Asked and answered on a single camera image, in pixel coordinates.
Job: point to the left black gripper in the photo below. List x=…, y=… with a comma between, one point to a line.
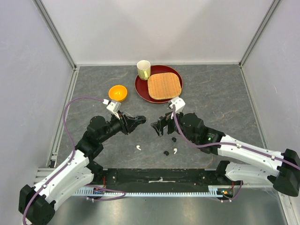
x=128, y=124

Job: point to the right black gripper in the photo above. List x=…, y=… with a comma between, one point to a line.
x=159, y=125

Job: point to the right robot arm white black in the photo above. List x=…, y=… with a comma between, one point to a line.
x=281, y=169

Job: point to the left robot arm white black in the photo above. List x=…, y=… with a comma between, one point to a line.
x=39, y=203

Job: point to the orange bowl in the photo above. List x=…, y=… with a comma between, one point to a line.
x=118, y=93

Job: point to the dark red round tray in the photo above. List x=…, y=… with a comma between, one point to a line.
x=141, y=86

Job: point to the woven bamboo square tray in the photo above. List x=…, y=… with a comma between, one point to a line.
x=164, y=86

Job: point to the cream ceramic mug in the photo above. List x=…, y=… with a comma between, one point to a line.
x=144, y=69

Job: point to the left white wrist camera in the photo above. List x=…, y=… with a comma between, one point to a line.
x=113, y=107

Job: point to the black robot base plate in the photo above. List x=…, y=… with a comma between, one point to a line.
x=159, y=180

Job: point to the slotted cable duct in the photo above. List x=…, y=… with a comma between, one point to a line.
x=92, y=192

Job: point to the aluminium frame rail left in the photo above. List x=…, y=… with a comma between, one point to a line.
x=55, y=33

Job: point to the aluminium frame rail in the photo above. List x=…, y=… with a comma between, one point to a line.
x=261, y=28
x=55, y=33

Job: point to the aluminium frame rail right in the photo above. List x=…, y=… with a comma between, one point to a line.
x=261, y=28

